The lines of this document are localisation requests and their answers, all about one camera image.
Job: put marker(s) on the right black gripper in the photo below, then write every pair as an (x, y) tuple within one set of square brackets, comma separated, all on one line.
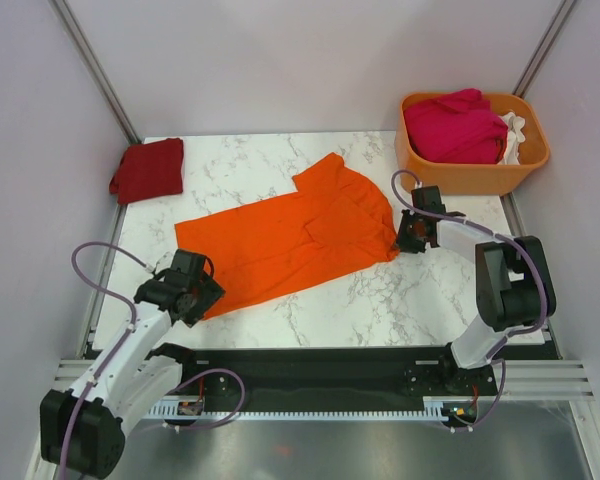
[(403, 243)]

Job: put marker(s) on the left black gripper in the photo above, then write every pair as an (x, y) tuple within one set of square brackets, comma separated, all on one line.
[(211, 292)]

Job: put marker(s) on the orange t shirt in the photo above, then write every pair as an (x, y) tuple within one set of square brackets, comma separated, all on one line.
[(337, 222)]

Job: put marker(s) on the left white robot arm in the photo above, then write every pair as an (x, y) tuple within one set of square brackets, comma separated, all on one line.
[(85, 427)]

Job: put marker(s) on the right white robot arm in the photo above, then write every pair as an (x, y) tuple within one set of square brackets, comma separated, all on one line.
[(513, 286)]

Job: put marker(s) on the orange plastic basket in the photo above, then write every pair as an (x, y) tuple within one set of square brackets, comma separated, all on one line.
[(475, 179)]

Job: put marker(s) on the magenta shirt in basket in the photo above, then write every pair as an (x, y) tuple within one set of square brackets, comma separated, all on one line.
[(456, 128)]

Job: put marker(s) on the folded dark red shirt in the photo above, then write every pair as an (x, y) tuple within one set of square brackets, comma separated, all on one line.
[(148, 171)]

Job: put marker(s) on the white cloth in basket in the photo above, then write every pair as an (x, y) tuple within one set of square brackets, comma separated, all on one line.
[(515, 137)]

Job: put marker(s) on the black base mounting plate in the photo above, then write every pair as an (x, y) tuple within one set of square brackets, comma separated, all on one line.
[(312, 378)]

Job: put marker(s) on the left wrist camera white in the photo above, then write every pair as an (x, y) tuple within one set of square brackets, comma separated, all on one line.
[(160, 264)]

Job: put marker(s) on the right aluminium corner post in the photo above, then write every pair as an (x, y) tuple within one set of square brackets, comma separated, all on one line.
[(544, 47)]

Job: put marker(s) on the aluminium corner post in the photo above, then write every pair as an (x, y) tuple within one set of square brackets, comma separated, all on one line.
[(544, 47), (88, 55)]

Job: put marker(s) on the white slotted cable duct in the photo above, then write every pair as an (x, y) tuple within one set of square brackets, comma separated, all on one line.
[(431, 410)]

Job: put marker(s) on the aluminium front rail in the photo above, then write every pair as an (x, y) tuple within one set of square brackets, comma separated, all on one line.
[(525, 379)]

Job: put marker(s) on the left aluminium corner post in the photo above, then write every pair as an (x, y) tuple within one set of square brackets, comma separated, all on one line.
[(88, 55)]

